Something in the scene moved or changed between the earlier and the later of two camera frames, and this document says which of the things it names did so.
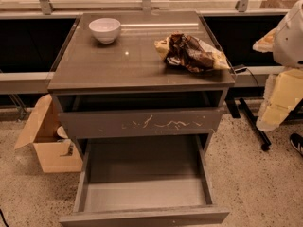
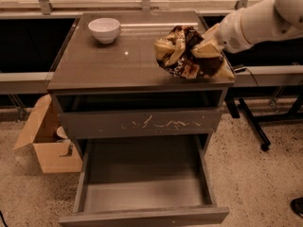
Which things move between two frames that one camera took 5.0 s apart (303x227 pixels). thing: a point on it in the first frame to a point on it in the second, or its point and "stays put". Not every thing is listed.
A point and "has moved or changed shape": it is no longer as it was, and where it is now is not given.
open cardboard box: x=54 y=151 stays put
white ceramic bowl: x=106 y=29 stays put
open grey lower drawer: x=144 y=181 stays put
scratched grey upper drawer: x=138 y=113 stays put
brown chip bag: x=189 y=53 has moved or changed shape
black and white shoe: x=296 y=140 to x=296 y=205
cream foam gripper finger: x=265 y=44 to x=205 y=50
